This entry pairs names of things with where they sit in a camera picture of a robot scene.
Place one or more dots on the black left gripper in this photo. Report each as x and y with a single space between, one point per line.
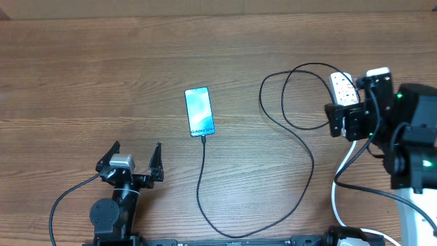
147 182

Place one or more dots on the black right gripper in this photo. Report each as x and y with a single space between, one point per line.
353 120

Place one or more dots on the white power strip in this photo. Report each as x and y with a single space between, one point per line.
345 100

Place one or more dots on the Samsung Galaxy smartphone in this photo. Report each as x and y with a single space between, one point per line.
199 111

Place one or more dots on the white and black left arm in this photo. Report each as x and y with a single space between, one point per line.
113 218

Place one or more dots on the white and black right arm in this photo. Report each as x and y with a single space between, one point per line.
403 125

